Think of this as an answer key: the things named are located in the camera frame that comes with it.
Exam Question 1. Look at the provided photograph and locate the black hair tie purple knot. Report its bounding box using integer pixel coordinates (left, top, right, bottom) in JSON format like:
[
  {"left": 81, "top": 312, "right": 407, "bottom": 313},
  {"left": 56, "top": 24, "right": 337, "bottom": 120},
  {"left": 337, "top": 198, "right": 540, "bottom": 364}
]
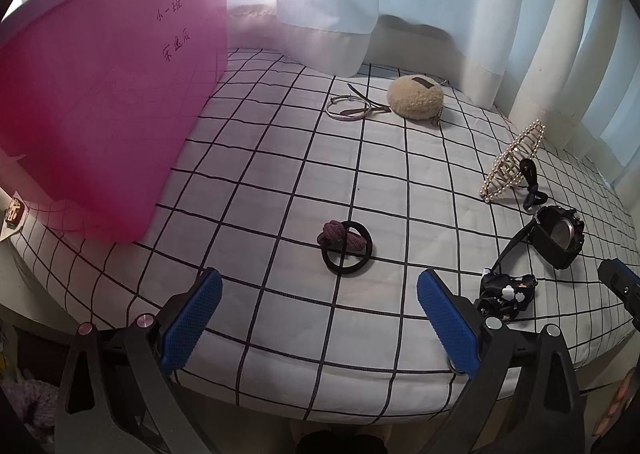
[{"left": 316, "top": 220, "right": 374, "bottom": 277}]

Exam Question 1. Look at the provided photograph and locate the white black checked bed sheet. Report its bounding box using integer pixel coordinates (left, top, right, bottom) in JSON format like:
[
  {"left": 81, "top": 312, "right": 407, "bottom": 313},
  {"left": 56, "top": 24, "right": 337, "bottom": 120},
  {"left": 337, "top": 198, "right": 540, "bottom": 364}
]
[{"left": 10, "top": 48, "right": 640, "bottom": 422}]

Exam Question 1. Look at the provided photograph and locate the beige plush pouch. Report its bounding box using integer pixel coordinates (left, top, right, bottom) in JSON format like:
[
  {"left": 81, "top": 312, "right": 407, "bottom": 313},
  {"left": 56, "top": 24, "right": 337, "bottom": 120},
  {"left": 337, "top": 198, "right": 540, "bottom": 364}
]
[{"left": 387, "top": 75, "right": 446, "bottom": 127}]

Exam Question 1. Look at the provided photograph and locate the small black hair clip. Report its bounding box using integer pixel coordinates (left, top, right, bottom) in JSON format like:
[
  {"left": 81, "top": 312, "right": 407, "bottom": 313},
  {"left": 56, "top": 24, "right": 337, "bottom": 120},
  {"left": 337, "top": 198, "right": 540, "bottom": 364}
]
[{"left": 517, "top": 159, "right": 549, "bottom": 211}]

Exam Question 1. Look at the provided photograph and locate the pearl hair claw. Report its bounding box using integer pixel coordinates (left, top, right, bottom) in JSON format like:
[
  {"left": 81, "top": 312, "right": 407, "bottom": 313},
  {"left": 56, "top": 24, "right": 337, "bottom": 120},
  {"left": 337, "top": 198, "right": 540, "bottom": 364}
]
[{"left": 480, "top": 120, "right": 546, "bottom": 205}]

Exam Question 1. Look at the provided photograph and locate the black wrist watch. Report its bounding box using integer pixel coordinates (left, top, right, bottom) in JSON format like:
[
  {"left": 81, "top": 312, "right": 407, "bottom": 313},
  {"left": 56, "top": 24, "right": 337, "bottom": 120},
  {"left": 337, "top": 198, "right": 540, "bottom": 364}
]
[{"left": 492, "top": 205, "right": 586, "bottom": 273}]

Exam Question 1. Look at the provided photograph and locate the small brown label tag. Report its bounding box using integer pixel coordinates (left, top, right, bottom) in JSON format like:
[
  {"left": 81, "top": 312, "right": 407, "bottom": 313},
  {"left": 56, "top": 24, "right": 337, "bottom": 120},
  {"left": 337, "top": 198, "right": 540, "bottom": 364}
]
[{"left": 0, "top": 189, "right": 29, "bottom": 242}]

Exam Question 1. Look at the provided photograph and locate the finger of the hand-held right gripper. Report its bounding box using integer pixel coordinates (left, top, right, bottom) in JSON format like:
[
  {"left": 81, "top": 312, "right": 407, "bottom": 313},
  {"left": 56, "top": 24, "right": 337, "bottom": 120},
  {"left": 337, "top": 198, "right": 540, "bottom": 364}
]
[{"left": 597, "top": 258, "right": 640, "bottom": 329}]

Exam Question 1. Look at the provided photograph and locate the person's right hand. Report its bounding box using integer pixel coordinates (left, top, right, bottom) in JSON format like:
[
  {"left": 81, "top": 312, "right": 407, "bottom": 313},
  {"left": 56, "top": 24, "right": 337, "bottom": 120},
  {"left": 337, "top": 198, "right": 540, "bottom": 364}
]
[{"left": 592, "top": 366, "right": 640, "bottom": 437}]

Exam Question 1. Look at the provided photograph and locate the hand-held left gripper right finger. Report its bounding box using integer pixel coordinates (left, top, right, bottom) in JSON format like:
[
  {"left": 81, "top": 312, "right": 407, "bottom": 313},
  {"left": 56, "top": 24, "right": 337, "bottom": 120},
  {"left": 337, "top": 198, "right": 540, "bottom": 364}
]
[{"left": 416, "top": 268, "right": 586, "bottom": 454}]

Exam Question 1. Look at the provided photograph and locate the black floral scrunchie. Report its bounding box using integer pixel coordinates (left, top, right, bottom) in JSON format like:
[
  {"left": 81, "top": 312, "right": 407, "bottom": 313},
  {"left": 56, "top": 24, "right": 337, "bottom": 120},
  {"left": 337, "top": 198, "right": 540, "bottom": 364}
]
[{"left": 474, "top": 270, "right": 539, "bottom": 323}]

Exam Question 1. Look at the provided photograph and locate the purple fuzzy cloth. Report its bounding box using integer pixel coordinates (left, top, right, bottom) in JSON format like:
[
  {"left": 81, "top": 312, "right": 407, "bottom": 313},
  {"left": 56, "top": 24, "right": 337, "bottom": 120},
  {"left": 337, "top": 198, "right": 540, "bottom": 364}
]
[{"left": 0, "top": 379, "right": 61, "bottom": 429}]

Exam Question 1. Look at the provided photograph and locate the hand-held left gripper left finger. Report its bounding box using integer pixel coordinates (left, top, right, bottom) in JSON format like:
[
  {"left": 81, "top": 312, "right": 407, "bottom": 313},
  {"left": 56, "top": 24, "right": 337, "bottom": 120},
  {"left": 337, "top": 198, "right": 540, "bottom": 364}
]
[{"left": 55, "top": 268, "right": 224, "bottom": 454}]

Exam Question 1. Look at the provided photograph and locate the silver bangle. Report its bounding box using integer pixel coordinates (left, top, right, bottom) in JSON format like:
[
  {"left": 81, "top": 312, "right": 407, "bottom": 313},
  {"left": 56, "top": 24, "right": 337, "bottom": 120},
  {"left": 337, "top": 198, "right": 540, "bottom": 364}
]
[{"left": 325, "top": 94, "right": 374, "bottom": 123}]

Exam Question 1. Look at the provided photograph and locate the pink plastic storage bin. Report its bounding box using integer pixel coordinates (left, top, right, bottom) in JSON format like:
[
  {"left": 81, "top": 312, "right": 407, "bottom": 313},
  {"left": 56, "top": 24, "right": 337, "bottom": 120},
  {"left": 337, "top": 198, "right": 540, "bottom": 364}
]
[{"left": 0, "top": 0, "right": 242, "bottom": 243}]

